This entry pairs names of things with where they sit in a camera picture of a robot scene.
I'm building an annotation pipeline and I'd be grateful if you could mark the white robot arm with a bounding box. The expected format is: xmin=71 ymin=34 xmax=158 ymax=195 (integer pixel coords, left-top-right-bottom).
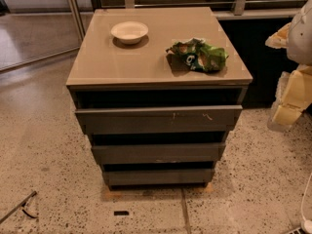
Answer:
xmin=265 ymin=0 xmax=312 ymax=132

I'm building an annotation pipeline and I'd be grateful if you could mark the grey drawer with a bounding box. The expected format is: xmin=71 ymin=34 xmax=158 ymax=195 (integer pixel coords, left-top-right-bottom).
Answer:
xmin=103 ymin=169 xmax=215 ymax=186
xmin=76 ymin=105 xmax=242 ymax=135
xmin=92 ymin=143 xmax=225 ymax=165

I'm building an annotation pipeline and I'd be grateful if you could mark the white cable on floor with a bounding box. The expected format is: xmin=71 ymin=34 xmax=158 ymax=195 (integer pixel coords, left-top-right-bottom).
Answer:
xmin=299 ymin=173 xmax=312 ymax=234

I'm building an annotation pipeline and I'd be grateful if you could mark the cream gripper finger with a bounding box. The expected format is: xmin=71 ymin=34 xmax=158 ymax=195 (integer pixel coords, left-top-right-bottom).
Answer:
xmin=265 ymin=23 xmax=291 ymax=49
xmin=272 ymin=70 xmax=312 ymax=127

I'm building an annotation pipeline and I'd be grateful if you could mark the green crumpled chip bag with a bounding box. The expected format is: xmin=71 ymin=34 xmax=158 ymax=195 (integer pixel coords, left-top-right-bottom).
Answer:
xmin=166 ymin=38 xmax=229 ymax=73

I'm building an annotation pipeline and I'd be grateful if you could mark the grey top drawer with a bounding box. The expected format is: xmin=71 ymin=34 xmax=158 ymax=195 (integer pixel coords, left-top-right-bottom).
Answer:
xmin=76 ymin=105 xmax=242 ymax=135

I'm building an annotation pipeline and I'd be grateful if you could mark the grey bottom drawer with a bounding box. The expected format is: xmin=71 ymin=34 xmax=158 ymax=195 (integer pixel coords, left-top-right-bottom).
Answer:
xmin=103 ymin=169 xmax=215 ymax=186

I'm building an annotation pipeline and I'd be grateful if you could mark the grey middle drawer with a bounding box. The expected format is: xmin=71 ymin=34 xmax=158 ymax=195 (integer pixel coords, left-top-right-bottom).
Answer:
xmin=92 ymin=143 xmax=225 ymax=165

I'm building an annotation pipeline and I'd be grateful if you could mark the silver door frame post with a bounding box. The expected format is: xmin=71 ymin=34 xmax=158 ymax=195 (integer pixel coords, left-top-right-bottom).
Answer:
xmin=67 ymin=0 xmax=85 ymax=42

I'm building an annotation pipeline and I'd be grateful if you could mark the black metal rod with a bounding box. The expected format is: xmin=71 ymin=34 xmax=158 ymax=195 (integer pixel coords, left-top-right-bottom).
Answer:
xmin=0 ymin=191 xmax=38 ymax=224

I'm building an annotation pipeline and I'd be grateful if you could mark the grey drawer cabinet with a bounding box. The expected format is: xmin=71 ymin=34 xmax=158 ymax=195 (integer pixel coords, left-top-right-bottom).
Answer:
xmin=66 ymin=8 xmax=253 ymax=173

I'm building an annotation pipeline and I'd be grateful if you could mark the white bowl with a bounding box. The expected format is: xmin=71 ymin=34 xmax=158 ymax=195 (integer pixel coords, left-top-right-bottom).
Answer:
xmin=110 ymin=21 xmax=148 ymax=45

